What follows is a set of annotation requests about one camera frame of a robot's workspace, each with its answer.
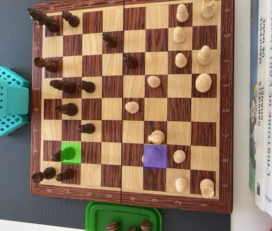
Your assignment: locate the white Gabrielle Chanel book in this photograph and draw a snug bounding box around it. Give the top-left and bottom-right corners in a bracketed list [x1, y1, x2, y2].
[254, 0, 270, 212]

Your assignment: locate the light wooden rook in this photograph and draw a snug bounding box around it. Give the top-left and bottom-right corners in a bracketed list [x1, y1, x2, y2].
[200, 0, 216, 20]
[199, 178, 216, 199]

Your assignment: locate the green plastic tray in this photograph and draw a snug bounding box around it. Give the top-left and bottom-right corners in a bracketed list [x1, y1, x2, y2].
[85, 201, 162, 231]

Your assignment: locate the light wooden bishop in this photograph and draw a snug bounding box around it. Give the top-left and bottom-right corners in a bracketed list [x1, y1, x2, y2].
[197, 45, 212, 66]

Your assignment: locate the dark wooden pawn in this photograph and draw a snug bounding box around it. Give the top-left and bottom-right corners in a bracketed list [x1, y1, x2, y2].
[77, 80, 96, 94]
[50, 147, 76, 163]
[123, 53, 138, 69]
[101, 32, 118, 48]
[55, 168, 75, 183]
[61, 10, 81, 28]
[77, 123, 96, 135]

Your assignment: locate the light wooden king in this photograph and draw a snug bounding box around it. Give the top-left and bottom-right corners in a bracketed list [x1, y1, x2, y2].
[195, 73, 213, 93]

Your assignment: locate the dark wooden queen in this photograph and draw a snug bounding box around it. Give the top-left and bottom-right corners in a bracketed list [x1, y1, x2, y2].
[49, 79, 77, 95]

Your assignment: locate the dark wooden rook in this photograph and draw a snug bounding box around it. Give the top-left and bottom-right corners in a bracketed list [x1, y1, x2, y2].
[33, 56, 59, 73]
[31, 167, 57, 183]

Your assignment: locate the illustrated cartoon book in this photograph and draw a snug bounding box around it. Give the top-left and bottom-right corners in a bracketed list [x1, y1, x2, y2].
[248, 0, 259, 192]

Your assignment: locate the dark wooden king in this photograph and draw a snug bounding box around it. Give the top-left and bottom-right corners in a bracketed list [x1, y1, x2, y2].
[26, 6, 60, 34]

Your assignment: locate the light wooden knight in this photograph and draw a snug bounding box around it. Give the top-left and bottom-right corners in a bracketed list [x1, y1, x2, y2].
[147, 129, 165, 145]

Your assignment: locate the light wooden pawn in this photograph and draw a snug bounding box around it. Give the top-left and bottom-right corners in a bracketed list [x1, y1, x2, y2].
[175, 3, 190, 23]
[124, 101, 140, 115]
[173, 26, 186, 44]
[174, 52, 188, 69]
[173, 149, 187, 164]
[147, 75, 161, 89]
[175, 177, 189, 193]

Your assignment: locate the light wooden queen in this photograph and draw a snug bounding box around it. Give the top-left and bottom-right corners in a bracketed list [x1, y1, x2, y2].
[141, 147, 161, 167]

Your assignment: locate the wooden folding chessboard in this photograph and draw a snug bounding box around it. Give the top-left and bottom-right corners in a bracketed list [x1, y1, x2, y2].
[29, 0, 235, 215]

